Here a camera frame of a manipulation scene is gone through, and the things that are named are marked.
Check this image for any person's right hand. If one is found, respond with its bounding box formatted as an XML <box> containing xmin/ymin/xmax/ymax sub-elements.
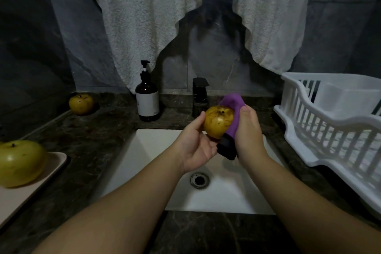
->
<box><xmin>234</xmin><ymin>105</ymin><xmax>270</xmax><ymax>169</ymax></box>

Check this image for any white hanging towel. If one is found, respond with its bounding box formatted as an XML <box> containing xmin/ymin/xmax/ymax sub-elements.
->
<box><xmin>74</xmin><ymin>0</ymin><xmax>320</xmax><ymax>92</ymax></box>

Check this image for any dark soap pump bottle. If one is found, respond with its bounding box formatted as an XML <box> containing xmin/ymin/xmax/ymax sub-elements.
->
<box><xmin>135</xmin><ymin>60</ymin><xmax>161</xmax><ymax>122</ymax></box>

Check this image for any person's left forearm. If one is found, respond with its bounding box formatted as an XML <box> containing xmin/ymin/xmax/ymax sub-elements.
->
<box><xmin>33</xmin><ymin>151</ymin><xmax>190</xmax><ymax>254</ymax></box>

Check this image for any metal sink drain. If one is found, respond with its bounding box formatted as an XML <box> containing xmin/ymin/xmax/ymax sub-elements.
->
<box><xmin>189</xmin><ymin>171</ymin><xmax>211</xmax><ymax>190</ymax></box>

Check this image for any white plastic basket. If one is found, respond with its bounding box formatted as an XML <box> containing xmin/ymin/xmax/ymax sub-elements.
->
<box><xmin>273</xmin><ymin>72</ymin><xmax>381</xmax><ymax>215</ymax></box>

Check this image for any person's left hand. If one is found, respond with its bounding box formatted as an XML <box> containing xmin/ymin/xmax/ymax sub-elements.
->
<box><xmin>171</xmin><ymin>112</ymin><xmax>219</xmax><ymax>175</ymax></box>

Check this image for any purple cloth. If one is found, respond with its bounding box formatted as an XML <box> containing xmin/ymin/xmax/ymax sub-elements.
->
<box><xmin>216</xmin><ymin>92</ymin><xmax>247</xmax><ymax>161</ymax></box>

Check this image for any beige plastic tray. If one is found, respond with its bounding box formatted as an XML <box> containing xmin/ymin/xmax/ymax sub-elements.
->
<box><xmin>0</xmin><ymin>151</ymin><xmax>68</xmax><ymax>228</ymax></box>

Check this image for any black faucet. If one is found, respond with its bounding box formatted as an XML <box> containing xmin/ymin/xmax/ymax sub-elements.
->
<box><xmin>192</xmin><ymin>77</ymin><xmax>210</xmax><ymax>117</ymax></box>

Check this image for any group of yellow apples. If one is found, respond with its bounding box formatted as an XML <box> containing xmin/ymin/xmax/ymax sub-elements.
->
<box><xmin>68</xmin><ymin>93</ymin><xmax>95</xmax><ymax>115</ymax></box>

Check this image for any person's right forearm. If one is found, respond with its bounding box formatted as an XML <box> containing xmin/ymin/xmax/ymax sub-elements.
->
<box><xmin>249</xmin><ymin>154</ymin><xmax>381</xmax><ymax>254</ymax></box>

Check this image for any white sink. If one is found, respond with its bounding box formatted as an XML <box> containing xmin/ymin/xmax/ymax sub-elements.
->
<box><xmin>98</xmin><ymin>128</ymin><xmax>287</xmax><ymax>215</ymax></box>

